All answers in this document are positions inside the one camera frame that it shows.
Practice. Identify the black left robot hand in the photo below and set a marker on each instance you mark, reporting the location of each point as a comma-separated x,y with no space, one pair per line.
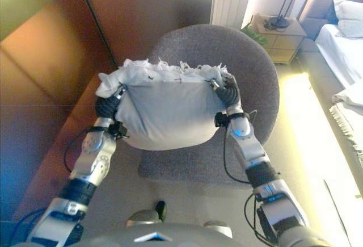
106,106

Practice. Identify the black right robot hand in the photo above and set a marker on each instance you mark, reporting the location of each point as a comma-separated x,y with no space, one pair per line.
231,93

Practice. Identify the white frilled cushion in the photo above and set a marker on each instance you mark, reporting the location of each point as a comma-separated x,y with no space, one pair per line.
167,108

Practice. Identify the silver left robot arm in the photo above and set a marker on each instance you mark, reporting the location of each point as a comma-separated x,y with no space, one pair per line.
93,156

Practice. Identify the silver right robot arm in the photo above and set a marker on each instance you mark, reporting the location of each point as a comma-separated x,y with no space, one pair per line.
255,150

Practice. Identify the grey fabric tub armchair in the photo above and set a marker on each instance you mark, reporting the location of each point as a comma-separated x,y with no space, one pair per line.
241,68

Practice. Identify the green potted plant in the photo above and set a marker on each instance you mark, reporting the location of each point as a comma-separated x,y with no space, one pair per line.
255,35

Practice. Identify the glossy brown wooden cabinet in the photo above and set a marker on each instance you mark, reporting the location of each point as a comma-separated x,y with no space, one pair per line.
37,88

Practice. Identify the light wooden nightstand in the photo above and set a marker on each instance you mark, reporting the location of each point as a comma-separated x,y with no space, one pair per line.
283,42

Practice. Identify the black table lamp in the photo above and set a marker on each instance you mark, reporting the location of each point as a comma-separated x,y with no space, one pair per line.
279,21

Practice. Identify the white ribbed radiator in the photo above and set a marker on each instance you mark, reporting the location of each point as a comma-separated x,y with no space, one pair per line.
229,0

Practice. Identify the silver left robot leg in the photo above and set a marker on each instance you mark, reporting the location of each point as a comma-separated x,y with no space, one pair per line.
144,215

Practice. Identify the silver robot leg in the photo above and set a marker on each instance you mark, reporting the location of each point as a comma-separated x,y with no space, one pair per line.
144,215
218,228

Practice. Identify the white bed mattress sheet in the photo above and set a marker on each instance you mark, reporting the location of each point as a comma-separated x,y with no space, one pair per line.
343,56

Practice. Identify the white fringed blanket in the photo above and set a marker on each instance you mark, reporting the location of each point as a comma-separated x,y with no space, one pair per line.
348,108

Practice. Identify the silver right robot leg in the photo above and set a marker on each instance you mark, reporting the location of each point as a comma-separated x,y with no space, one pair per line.
218,228

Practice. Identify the white bed pillow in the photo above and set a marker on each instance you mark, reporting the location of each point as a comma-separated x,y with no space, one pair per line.
350,20

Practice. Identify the silver robot torso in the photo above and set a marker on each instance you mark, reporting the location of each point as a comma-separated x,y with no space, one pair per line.
158,237

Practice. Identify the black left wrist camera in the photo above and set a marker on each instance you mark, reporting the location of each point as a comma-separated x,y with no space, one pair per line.
119,130

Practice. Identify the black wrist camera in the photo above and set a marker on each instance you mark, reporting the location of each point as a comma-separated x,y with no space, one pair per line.
220,119
119,130

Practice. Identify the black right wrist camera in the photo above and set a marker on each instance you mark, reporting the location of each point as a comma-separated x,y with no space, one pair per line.
220,119

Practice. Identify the beige upholstered bed frame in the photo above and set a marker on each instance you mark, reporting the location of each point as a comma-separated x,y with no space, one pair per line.
317,11

